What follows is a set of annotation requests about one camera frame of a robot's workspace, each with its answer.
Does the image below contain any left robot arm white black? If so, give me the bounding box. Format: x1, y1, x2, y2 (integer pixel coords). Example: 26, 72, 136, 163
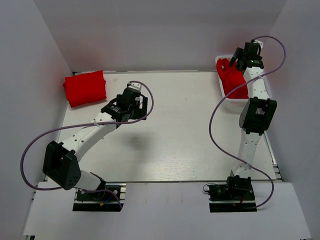
42, 82, 148, 200

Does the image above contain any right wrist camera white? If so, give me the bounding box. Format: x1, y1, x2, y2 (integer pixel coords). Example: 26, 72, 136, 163
251, 39, 264, 48

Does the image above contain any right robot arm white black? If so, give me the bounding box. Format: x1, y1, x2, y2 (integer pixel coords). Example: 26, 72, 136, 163
225, 40, 277, 200

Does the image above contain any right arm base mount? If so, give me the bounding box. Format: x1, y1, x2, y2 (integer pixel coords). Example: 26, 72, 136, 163
203, 175, 257, 213

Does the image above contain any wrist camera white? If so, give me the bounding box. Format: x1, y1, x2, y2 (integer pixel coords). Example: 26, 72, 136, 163
127, 82, 142, 92
251, 39, 264, 48

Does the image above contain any white plastic mesh basket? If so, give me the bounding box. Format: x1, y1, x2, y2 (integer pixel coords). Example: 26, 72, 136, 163
214, 53, 273, 109

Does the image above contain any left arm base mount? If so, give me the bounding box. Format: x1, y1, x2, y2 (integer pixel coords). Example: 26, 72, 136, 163
72, 183, 127, 212

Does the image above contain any folded red t shirt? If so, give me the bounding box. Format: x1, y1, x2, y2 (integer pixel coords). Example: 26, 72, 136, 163
63, 70, 107, 108

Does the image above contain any red t shirt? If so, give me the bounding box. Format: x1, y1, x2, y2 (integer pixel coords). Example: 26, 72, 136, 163
216, 58, 248, 99
63, 70, 107, 108

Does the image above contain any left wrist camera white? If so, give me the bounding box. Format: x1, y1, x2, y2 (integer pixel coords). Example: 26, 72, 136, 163
127, 82, 142, 92

